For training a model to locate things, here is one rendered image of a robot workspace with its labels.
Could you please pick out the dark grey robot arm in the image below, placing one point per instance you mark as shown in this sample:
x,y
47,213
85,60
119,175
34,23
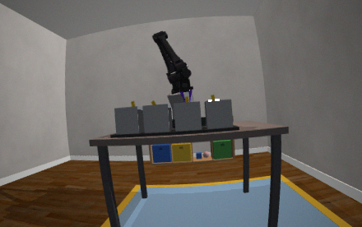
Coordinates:
x,y
179,66

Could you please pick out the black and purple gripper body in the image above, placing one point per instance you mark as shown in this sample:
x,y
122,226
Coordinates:
x,y
185,89

